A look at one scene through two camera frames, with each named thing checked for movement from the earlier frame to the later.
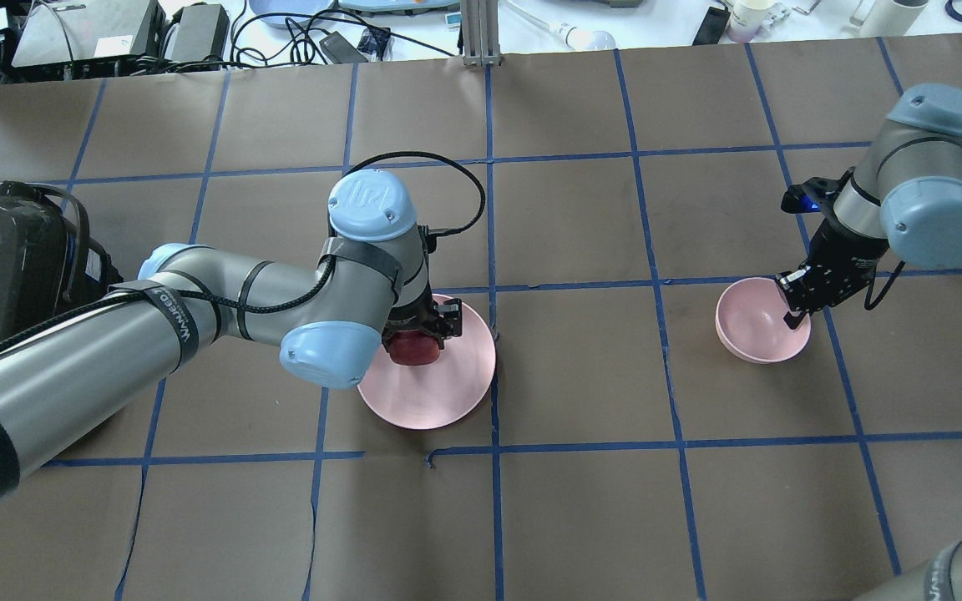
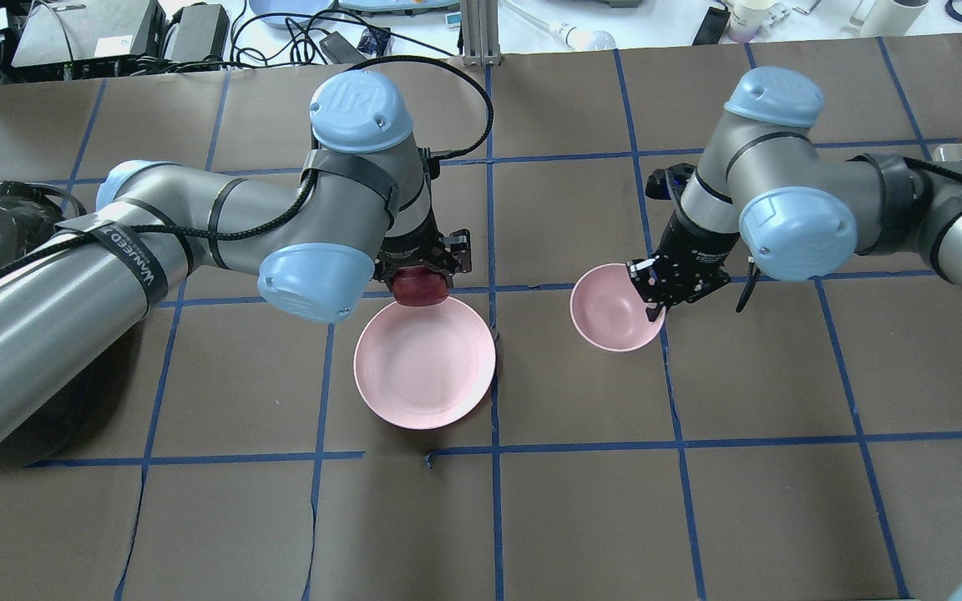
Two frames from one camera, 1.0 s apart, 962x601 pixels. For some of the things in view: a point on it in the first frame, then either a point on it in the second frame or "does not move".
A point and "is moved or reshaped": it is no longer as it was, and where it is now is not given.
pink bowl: x=751 y=325 → x=608 y=311
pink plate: x=441 y=394 does not move
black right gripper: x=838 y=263 → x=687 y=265
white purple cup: x=746 y=18 does not move
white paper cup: x=889 y=19 does not move
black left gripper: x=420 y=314 → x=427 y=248
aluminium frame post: x=479 y=26 does not move
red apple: x=413 y=347 is moved or reshaped
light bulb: x=575 y=37 does not move
